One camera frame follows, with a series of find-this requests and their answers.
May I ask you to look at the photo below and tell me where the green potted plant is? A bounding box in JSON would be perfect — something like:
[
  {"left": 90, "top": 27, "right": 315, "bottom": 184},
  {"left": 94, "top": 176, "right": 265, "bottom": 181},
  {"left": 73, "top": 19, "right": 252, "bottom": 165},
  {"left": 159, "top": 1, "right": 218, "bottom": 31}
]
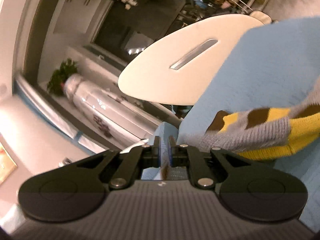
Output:
[{"left": 47, "top": 58, "right": 79, "bottom": 96}]

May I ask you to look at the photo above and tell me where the striped knit sweater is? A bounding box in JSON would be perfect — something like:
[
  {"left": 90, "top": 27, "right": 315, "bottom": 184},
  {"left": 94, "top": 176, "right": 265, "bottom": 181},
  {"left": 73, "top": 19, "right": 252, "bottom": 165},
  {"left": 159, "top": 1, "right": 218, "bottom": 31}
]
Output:
[{"left": 185, "top": 76, "right": 320, "bottom": 161}]

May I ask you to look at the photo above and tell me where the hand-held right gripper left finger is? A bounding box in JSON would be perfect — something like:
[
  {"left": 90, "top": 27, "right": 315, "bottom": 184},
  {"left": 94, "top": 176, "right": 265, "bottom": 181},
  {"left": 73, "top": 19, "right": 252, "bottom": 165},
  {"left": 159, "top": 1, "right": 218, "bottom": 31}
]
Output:
[{"left": 76, "top": 136, "right": 161, "bottom": 190}]

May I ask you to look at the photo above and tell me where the white low cabinet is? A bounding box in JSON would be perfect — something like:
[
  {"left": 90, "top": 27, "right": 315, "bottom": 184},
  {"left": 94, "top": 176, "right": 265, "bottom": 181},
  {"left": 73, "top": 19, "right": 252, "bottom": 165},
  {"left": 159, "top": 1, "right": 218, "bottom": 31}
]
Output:
[{"left": 40, "top": 47, "right": 175, "bottom": 145}]

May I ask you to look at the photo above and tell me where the white oval headboard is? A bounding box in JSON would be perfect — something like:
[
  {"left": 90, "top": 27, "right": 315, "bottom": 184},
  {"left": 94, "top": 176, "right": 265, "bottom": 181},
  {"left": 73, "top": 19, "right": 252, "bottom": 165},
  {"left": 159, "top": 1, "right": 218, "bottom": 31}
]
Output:
[{"left": 118, "top": 14, "right": 265, "bottom": 105}]

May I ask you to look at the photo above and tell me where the blue quilted blanket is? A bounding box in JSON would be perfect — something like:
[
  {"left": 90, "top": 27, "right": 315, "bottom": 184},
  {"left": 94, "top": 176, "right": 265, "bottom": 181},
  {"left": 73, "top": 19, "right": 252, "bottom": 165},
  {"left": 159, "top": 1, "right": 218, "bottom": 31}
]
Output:
[{"left": 141, "top": 16, "right": 320, "bottom": 233}]

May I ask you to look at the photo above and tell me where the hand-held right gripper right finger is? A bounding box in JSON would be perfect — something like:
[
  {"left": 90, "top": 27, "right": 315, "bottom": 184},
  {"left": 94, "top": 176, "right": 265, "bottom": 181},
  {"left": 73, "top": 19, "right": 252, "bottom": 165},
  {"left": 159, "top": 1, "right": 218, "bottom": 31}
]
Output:
[{"left": 169, "top": 136, "right": 251, "bottom": 190}]

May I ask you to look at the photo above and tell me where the framed picture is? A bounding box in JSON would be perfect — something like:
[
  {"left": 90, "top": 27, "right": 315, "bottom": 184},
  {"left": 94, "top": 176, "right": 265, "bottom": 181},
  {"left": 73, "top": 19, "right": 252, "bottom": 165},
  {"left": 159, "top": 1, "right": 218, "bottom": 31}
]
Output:
[{"left": 0, "top": 135, "right": 18, "bottom": 183}]

